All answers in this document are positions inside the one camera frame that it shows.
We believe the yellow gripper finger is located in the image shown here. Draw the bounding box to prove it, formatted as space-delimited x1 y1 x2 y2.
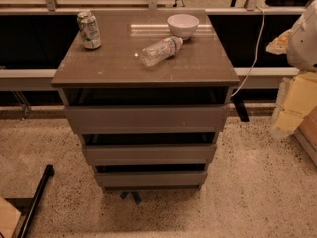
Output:
266 29 292 55
270 72 317 139

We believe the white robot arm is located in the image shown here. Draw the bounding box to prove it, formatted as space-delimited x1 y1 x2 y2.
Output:
266 1 317 139

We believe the grey three-drawer cabinet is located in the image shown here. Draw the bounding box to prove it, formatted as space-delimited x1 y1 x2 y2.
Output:
52 10 239 191

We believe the grey top drawer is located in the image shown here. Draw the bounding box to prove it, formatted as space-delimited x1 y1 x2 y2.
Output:
64 105 229 134

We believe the cardboard box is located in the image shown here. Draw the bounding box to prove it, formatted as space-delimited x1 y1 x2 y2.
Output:
294 107 317 166

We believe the black table leg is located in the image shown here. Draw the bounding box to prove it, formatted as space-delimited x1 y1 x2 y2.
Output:
232 96 249 122

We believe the white bowl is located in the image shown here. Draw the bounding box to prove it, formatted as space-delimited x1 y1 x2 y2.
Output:
167 14 199 40

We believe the clear plastic water bottle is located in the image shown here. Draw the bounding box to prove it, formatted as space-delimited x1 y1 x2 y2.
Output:
140 36 183 67

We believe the green white soda can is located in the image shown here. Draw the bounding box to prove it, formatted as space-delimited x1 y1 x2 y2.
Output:
77 11 101 49

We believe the blue tape cross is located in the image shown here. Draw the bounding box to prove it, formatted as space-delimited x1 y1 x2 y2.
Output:
120 191 142 206

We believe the black metal bar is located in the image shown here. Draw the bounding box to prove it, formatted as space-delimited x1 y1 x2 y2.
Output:
17 165 54 238

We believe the wooden board corner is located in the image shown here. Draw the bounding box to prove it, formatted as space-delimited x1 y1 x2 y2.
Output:
0 197 21 238

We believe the white cable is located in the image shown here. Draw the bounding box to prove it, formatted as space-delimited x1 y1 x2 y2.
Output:
230 6 266 99

